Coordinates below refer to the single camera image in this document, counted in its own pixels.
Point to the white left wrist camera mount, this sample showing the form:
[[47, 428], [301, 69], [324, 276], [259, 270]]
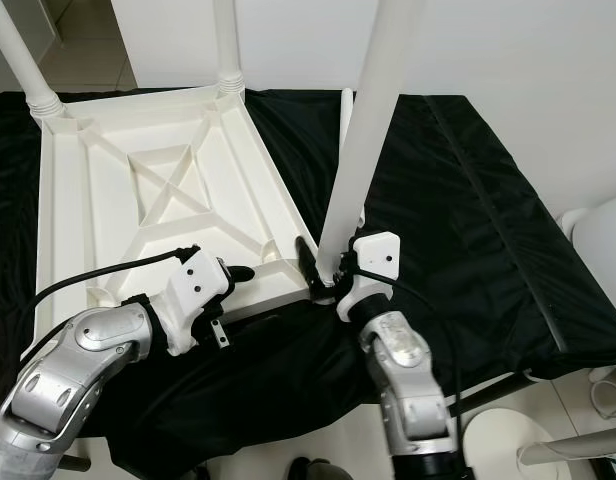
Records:
[[198, 285]]

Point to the black right robot foot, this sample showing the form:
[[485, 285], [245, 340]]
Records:
[[318, 470]]

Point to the white stand pole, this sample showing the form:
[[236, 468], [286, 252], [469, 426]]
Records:
[[578, 450]]

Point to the dark metal table leg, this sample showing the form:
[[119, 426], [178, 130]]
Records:
[[78, 463], [498, 392]]

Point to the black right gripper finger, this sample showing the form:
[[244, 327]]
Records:
[[306, 260]]

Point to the white round stand base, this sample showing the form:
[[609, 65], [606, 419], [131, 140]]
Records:
[[508, 445]]

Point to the black cloth table cover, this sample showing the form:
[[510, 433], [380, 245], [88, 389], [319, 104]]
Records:
[[498, 210]]

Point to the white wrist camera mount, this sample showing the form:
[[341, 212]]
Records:
[[378, 257], [198, 285]]

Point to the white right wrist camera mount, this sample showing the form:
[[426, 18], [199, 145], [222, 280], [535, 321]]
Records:
[[378, 257]]

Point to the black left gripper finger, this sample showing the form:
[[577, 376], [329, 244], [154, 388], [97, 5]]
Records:
[[239, 272]]

